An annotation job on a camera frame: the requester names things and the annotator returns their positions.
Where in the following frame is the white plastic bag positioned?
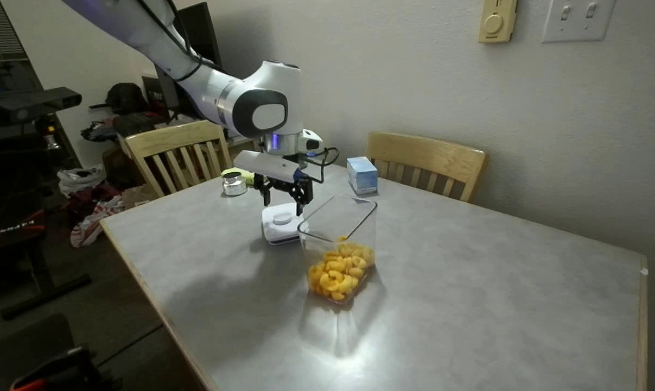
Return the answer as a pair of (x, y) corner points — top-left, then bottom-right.
(57, 164), (107, 197)

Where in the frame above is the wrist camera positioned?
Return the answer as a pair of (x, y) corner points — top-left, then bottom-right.
(233, 150), (300, 184)

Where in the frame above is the black backpack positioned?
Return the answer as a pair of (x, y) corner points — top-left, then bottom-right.
(90, 82), (150, 115)

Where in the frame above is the white container lid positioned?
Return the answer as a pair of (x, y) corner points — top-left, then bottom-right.
(261, 203), (307, 245)

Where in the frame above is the small glass jar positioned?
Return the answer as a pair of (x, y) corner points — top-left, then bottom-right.
(221, 171), (249, 197)

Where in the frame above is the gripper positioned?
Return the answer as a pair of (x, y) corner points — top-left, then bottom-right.
(253, 172), (314, 217)

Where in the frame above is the camera on mount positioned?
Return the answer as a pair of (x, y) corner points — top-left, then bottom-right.
(0, 86), (83, 153)

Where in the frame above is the black monitor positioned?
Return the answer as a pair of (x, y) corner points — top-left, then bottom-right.
(154, 2), (224, 119)

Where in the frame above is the heap of clothes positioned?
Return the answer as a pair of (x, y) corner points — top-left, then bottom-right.
(68, 185), (126, 249)

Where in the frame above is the white light switch plate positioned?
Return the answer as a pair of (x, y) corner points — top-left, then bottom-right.
(542, 0), (617, 43)

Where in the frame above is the blue tissue box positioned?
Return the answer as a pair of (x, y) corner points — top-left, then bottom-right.
(346, 156), (379, 196)

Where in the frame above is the yellow-green cloth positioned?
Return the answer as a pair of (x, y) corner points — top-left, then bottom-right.
(221, 167), (255, 186)

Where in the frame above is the beige wall thermostat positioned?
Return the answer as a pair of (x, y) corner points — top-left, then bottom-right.
(478, 0), (518, 44)

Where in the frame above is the clear plastic food container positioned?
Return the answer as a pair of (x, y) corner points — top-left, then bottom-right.
(297, 194), (378, 305)

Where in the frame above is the black workout bench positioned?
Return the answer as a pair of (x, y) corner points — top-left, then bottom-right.
(0, 204), (92, 321)

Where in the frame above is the wooden chair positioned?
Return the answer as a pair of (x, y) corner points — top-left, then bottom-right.
(366, 131), (488, 203)
(125, 119), (233, 198)

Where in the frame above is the heap of yellow pasta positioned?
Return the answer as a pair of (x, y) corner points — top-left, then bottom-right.
(307, 236), (376, 302)

